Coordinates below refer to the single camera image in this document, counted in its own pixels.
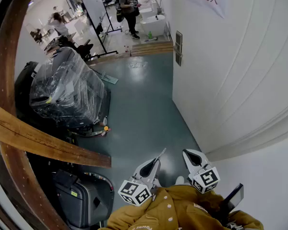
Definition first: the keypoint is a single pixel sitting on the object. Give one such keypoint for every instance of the white panelled door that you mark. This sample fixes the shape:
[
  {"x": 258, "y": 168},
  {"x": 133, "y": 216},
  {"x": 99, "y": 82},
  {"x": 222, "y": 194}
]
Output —
[{"x": 235, "y": 75}]

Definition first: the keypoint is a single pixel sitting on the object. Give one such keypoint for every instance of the white shoe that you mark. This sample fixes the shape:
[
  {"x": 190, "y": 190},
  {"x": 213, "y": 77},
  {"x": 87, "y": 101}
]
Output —
[{"x": 181, "y": 180}]

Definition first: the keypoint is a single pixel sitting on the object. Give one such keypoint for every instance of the silver metal key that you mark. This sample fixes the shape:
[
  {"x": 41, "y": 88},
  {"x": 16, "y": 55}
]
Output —
[{"x": 162, "y": 153}]

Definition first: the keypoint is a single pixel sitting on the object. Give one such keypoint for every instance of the rolling whiteboard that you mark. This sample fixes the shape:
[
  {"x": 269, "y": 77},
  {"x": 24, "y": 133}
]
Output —
[{"x": 94, "y": 7}]

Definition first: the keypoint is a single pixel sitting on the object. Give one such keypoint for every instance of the grey metal door lock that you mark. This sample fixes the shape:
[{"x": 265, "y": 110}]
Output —
[{"x": 178, "y": 47}]

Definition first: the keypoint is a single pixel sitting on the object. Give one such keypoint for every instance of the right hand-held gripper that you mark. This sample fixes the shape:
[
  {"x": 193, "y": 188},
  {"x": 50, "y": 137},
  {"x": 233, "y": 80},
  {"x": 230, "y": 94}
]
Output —
[{"x": 206, "y": 179}]

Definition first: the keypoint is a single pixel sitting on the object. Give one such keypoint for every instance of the plastic-wrapped black machine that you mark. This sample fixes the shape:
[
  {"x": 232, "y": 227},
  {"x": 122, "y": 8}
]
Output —
[{"x": 67, "y": 90}]

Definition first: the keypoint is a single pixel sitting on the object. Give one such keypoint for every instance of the black office chair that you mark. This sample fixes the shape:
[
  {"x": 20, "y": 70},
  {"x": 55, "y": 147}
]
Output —
[{"x": 84, "y": 49}]

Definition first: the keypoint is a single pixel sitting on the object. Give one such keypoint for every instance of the metal floor grille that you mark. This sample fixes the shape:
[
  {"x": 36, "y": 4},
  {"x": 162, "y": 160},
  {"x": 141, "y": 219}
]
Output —
[{"x": 109, "y": 77}]

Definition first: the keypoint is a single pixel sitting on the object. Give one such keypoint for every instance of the mustard yellow jacket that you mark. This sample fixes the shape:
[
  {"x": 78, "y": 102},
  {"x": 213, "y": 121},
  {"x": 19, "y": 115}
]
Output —
[{"x": 182, "y": 210}]

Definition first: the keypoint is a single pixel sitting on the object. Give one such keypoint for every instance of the wooden step platform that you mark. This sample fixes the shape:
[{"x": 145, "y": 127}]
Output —
[{"x": 152, "y": 48}]

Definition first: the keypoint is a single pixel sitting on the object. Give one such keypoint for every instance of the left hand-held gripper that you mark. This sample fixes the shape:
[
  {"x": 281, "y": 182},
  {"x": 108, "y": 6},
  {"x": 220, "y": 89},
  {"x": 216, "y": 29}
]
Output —
[{"x": 135, "y": 192}]

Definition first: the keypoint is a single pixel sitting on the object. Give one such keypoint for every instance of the grey hard-shell suitcase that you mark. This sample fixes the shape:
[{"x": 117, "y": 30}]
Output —
[{"x": 84, "y": 200}]

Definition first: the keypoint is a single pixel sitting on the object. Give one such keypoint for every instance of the long wooden plank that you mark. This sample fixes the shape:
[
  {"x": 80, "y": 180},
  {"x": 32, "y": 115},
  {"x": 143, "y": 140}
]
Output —
[{"x": 45, "y": 141}]

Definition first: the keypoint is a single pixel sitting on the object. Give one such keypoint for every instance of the green bottle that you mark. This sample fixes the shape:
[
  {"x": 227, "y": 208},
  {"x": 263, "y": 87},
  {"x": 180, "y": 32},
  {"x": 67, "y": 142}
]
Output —
[{"x": 150, "y": 35}]

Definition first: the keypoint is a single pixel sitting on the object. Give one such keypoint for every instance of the black flat device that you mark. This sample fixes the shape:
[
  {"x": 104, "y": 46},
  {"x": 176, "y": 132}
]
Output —
[{"x": 234, "y": 198}]

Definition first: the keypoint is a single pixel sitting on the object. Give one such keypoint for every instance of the black suitcase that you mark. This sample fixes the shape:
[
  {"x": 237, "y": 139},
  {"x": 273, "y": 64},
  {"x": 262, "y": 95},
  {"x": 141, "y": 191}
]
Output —
[{"x": 24, "y": 85}]

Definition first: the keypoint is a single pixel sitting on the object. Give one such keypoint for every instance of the curved brown wooden frame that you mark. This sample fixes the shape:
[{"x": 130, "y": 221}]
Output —
[{"x": 7, "y": 63}]

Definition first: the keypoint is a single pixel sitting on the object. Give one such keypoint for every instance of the white bathtub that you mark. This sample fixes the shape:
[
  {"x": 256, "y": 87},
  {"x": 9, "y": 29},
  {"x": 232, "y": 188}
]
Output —
[{"x": 153, "y": 24}]

